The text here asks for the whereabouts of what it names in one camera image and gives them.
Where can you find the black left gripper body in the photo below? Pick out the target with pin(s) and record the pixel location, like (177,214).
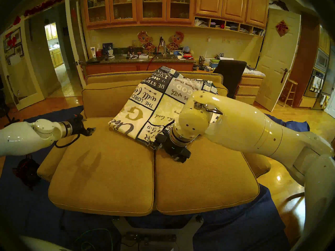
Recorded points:
(78,127)

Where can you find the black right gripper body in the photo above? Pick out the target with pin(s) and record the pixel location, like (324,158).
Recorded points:
(176,151)

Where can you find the printed scripture fleece blanket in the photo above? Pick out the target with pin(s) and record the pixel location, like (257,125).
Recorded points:
(146,106)

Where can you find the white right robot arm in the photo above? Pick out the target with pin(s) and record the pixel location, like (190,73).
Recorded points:
(248,127)

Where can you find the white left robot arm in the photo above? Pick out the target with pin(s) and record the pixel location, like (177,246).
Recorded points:
(23,136)

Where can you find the mustard sofa back cushion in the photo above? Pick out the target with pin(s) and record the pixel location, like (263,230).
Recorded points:
(222,90)
(104,101)

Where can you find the mustard sofa seat cushion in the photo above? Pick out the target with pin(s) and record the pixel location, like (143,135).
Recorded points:
(209,185)
(104,174)

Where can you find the mustard fabric loveseat sofa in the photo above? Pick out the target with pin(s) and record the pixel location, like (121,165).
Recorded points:
(110,76)

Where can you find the black floor stand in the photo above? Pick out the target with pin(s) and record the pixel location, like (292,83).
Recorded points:
(10,121)

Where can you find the white glass french door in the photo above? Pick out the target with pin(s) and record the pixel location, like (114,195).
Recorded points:
(23,83)

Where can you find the granite top counter cabinet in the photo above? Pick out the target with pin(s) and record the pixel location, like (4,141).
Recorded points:
(125,67)

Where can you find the white lotion bottle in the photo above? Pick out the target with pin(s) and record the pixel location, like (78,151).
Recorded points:
(93,51)

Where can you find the black power strip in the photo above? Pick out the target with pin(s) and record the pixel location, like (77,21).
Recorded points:
(154,238)

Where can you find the large navy floor cloth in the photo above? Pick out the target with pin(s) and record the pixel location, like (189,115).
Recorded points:
(235,221)

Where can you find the wooden desk with drawers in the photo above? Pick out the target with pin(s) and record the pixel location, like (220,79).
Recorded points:
(248,89)

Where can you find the dark office chair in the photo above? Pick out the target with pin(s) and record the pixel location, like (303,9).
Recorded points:
(230,72)

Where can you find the chrome sink faucet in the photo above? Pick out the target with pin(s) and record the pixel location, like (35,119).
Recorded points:
(162,47)

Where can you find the crumpled navy cloth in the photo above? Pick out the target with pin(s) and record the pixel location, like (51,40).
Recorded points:
(295,126)

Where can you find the red garland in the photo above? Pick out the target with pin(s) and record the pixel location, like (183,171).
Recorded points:
(44,4)

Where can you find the wooden stool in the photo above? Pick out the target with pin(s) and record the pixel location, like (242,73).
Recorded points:
(291,82)

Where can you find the white panel door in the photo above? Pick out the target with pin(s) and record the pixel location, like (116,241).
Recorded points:
(274,57)

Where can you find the wooden cubby shelf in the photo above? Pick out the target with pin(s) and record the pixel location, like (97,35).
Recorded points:
(233,25)

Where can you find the white hanging towel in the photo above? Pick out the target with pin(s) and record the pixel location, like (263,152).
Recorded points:
(315,83)
(324,101)

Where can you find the red diamond door ornament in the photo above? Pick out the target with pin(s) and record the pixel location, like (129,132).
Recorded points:
(282,28)

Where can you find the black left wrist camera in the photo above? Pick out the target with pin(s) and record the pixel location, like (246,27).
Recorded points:
(78,117)

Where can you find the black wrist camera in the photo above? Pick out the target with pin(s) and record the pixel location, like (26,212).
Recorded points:
(78,117)
(160,141)

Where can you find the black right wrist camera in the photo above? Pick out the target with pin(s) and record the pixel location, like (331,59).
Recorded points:
(160,141)

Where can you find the dark standing picture frame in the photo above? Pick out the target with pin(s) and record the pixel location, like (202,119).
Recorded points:
(107,47)

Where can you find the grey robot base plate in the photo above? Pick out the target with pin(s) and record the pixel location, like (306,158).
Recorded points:
(187,234)

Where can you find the cartoon pig wall decoration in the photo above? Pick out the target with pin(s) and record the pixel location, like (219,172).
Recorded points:
(144,38)
(176,39)

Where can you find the wooden wall cabinets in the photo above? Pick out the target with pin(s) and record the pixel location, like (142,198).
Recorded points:
(209,3)

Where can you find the steel wall oven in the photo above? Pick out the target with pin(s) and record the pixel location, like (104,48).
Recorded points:
(321,61)

